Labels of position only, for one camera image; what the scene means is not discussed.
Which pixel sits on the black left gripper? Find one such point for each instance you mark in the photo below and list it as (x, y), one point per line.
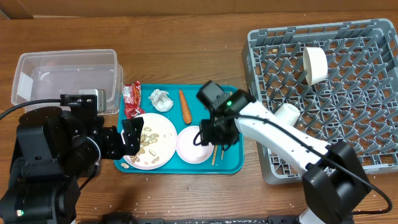
(131, 139)

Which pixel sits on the crumpled white tissue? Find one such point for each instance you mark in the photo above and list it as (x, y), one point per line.
(160, 100)

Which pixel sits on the teal plastic tray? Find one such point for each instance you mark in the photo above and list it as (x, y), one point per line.
(232, 160)

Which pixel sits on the red snack wrapper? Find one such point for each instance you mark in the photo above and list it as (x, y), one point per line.
(132, 99)

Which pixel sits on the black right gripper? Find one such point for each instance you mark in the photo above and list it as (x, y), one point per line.
(210, 135)

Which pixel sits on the large white plate with peanuts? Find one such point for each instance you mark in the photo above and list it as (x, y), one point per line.
(158, 140)

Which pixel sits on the white bowl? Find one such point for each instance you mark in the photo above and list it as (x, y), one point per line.
(315, 65)

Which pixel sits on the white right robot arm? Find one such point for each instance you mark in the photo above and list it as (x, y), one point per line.
(333, 178)

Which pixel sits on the clear plastic bin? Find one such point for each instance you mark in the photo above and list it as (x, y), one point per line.
(46, 75)

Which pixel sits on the grey dishwasher rack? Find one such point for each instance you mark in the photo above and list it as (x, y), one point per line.
(357, 102)

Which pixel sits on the wooden chopstick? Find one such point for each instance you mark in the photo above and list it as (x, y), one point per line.
(228, 93)
(214, 155)

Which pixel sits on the peanut on tray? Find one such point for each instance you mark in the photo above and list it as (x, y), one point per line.
(124, 165)

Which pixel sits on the orange carrot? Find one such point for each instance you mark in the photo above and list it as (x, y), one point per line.
(187, 116)

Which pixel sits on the white paper cup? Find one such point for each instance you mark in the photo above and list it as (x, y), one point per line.
(288, 114)

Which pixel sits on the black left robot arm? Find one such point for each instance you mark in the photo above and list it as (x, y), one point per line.
(54, 148)

